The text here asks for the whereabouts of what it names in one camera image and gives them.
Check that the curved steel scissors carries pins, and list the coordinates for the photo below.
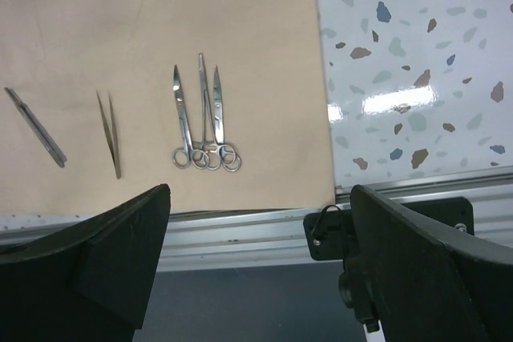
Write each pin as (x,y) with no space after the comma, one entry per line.
(187,155)

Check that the steel scalpel handle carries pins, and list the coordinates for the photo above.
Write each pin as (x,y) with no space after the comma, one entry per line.
(39,130)

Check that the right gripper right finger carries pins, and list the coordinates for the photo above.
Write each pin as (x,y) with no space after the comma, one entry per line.
(430,281)

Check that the beige cloth wrap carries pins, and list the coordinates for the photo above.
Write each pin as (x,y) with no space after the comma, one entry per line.
(56,54)

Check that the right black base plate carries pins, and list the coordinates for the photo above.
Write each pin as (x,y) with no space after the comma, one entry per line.
(331,234)

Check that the steel surgical instrument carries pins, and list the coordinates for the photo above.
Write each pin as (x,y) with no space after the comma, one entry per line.
(111,133)

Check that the steel forceps clamp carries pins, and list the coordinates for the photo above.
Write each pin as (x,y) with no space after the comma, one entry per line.
(206,118)

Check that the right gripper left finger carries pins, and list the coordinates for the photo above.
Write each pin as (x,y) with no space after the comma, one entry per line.
(88,282)

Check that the aluminium rail frame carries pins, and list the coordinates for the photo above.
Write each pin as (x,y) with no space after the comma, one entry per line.
(248,239)

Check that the steel surgical scissors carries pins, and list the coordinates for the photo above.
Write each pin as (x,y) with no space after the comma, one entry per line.
(225,152)

